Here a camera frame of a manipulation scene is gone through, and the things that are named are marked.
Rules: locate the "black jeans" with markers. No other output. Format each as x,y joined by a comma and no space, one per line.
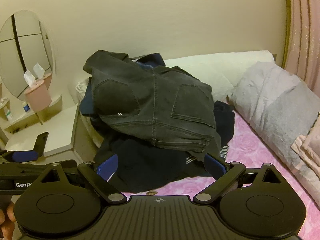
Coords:
150,100

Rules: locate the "pink tissue box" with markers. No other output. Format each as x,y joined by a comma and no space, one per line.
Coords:
38,96

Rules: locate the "green and white tube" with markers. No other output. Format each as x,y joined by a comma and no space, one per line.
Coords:
8,113

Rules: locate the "pink floral blanket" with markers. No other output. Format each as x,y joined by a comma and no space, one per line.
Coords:
250,150

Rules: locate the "white bolster pillow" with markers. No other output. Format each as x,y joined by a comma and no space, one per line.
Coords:
212,65

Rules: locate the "black garment with striped cuff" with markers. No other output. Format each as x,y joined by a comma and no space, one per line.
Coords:
140,165

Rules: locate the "pink ruffled pillow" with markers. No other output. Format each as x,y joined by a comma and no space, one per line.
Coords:
306,150

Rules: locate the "black phone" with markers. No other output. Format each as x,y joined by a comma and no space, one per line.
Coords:
42,141

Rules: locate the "person's left hand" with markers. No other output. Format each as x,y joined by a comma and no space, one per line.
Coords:
8,212

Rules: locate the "white bottle with blue label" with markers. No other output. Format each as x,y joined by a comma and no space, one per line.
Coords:
26,107

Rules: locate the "white cloth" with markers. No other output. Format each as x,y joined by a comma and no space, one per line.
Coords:
82,87

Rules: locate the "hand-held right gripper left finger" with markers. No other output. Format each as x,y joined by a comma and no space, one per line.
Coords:
108,167

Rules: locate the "white tissue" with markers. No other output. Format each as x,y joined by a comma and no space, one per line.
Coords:
29,78

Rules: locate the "pink curtain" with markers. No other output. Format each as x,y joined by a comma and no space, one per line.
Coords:
303,30

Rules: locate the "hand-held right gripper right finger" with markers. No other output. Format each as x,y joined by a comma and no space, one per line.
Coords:
214,165

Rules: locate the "oval mirror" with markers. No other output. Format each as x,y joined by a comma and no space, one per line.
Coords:
22,45

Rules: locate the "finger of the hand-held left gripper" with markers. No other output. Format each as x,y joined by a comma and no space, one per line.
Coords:
27,167
25,155

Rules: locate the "white dressing table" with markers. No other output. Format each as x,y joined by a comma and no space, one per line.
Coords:
60,130

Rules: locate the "grey quilt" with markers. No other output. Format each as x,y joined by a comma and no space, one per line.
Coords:
270,100

